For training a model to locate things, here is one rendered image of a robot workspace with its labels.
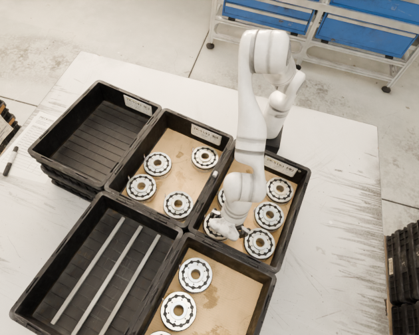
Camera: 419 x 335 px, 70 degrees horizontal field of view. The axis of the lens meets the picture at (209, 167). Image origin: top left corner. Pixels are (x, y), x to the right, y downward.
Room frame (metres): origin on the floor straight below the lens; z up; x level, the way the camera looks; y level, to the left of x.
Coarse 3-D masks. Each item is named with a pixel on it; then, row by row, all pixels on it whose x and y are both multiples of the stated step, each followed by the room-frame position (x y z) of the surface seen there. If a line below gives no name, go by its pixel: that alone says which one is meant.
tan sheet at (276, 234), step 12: (240, 168) 0.61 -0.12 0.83; (252, 168) 0.62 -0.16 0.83; (288, 180) 0.60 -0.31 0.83; (216, 204) 0.45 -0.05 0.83; (252, 204) 0.47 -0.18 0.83; (288, 204) 0.50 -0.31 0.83; (252, 216) 0.43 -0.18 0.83; (252, 228) 0.38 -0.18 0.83; (228, 240) 0.33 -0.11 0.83; (240, 240) 0.33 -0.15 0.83; (276, 240) 0.36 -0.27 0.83
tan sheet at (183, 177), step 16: (160, 144) 0.66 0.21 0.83; (176, 144) 0.67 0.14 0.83; (192, 144) 0.69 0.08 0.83; (176, 160) 0.60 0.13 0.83; (176, 176) 0.53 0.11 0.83; (192, 176) 0.54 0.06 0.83; (208, 176) 0.55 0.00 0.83; (160, 192) 0.46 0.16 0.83; (192, 192) 0.48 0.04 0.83; (160, 208) 0.40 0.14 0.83
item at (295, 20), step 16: (224, 0) 2.42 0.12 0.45; (240, 0) 2.41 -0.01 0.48; (256, 0) 2.38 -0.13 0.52; (272, 0) 2.38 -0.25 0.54; (240, 16) 2.41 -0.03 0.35; (256, 16) 2.39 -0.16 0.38; (272, 16) 2.36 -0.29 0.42; (288, 16) 2.36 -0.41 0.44; (304, 16) 2.35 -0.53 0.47; (304, 32) 2.35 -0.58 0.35
